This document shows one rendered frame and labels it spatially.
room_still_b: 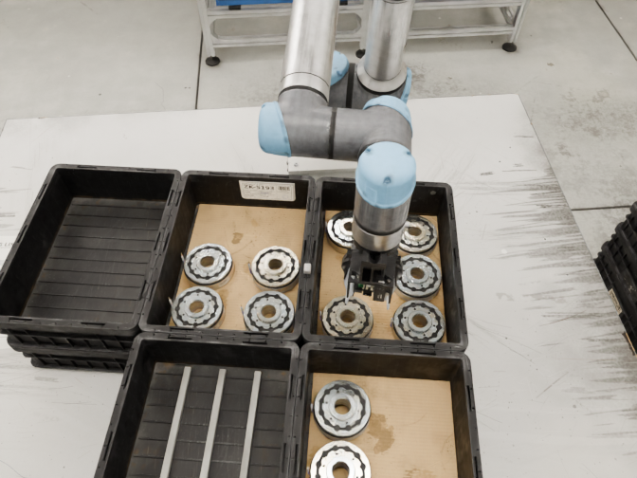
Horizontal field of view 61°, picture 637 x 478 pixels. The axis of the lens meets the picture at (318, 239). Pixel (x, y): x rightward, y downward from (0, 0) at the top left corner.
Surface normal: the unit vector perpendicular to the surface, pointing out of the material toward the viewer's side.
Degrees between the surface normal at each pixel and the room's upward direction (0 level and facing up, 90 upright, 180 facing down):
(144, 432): 0
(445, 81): 0
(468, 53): 0
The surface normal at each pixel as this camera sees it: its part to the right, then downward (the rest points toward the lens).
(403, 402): 0.00, -0.58
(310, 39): 0.07, -0.36
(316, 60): 0.40, -0.29
